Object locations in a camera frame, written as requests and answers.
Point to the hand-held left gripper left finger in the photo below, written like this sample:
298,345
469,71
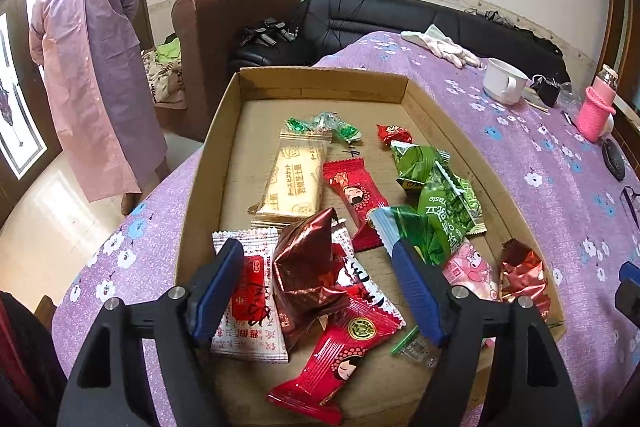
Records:
220,287

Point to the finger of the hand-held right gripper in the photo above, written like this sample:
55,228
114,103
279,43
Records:
630,271
629,302

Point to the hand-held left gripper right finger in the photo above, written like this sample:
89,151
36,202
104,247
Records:
415,292

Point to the white red snack packet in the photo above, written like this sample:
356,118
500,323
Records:
360,279
250,302

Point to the clear green wrapper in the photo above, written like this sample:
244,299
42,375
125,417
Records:
415,344

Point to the pink snack packet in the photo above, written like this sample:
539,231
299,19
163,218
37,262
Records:
470,272

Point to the green snack packet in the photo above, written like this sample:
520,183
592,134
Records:
415,232
420,164

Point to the dark red foil packet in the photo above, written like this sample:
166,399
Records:
305,267

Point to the cream edged green packet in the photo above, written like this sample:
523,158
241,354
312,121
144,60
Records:
445,207

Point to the brown red foil packet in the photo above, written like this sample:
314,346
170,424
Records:
522,272

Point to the yellow biscuit packet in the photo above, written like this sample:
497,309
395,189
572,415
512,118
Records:
295,182

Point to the cardboard box tray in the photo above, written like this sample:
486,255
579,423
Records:
240,157

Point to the purple framed glasses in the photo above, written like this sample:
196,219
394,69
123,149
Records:
631,207

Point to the black glasses case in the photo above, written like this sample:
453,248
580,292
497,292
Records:
613,159

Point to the purple floral tablecloth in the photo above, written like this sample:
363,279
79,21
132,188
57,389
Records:
525,207

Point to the white round jar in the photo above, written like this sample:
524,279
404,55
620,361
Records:
610,124

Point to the small red wrapped candy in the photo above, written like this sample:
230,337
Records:
395,134

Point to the small pen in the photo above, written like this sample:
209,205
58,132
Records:
567,117

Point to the bottle with pink knit sleeve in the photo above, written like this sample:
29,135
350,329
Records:
597,104

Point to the clear plastic cup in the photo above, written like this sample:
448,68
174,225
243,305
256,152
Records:
569,94

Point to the small thin booklet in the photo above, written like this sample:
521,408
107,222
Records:
532,101

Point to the black small pouch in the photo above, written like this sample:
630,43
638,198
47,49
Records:
547,89

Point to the pile of clothes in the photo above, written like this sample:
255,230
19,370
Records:
165,72

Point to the white mug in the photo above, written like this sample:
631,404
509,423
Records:
502,82

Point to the brown armchair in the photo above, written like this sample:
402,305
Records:
215,57

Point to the black bag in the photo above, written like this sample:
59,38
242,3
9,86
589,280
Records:
545,44

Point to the white gloves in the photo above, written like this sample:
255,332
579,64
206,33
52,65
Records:
440,44

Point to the black gear on armchair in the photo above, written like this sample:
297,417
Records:
265,32

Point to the black leather sofa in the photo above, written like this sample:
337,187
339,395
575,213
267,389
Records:
400,14

